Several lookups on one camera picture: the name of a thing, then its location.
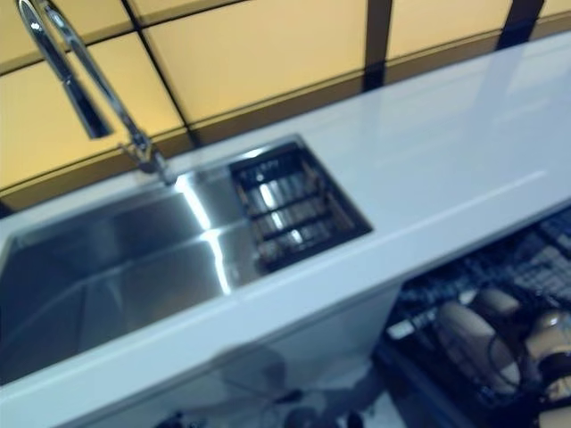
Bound dishwasher wire basket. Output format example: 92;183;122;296
386;217;571;416

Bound white cabinet door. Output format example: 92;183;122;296
212;284;399;428

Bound stainless steel sink basin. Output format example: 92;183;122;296
0;133;375;385

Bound chrome gooseneck kitchen faucet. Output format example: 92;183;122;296
16;0;176;187

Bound black dish drain rack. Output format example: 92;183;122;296
228;141;375;274

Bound dishwasher wire grid shelf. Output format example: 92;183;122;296
534;217;571;269

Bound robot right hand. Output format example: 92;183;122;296
508;307;536;356

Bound cream round plate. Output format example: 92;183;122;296
474;286;524;318
434;300;522;397

